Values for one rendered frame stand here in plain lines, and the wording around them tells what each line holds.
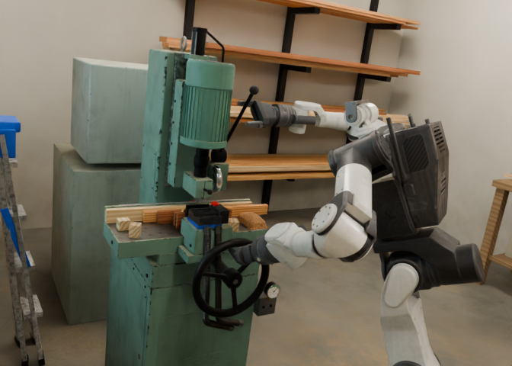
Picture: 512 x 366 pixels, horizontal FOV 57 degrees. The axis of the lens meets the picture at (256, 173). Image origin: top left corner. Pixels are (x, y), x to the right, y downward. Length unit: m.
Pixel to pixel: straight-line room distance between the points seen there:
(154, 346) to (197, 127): 0.81
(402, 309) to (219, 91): 0.94
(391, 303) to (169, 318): 0.79
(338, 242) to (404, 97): 4.47
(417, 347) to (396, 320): 0.10
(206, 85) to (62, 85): 2.35
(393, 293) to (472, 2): 3.97
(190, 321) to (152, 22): 2.74
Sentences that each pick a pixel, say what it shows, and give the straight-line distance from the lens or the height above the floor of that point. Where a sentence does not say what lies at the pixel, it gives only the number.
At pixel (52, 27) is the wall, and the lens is 3.89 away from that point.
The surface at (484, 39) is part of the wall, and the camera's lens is 5.00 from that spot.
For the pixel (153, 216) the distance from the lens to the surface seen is 1.80.
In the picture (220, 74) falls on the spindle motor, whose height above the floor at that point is 1.47.
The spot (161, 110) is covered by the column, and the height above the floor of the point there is 1.29.
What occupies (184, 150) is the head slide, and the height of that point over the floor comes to 1.15.
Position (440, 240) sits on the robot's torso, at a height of 1.09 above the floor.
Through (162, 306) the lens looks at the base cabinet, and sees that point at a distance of 1.80.
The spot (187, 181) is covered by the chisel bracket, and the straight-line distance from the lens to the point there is 1.85.
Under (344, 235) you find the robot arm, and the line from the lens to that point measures 1.08.
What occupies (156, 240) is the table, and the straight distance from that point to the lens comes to 1.67.
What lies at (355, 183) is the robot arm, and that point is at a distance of 1.15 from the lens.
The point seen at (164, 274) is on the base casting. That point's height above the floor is 0.76.
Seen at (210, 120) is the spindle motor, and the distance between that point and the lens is 1.70.
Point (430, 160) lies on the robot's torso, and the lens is 1.40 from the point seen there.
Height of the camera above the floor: 1.55
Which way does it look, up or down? 14 degrees down
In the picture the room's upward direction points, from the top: 7 degrees clockwise
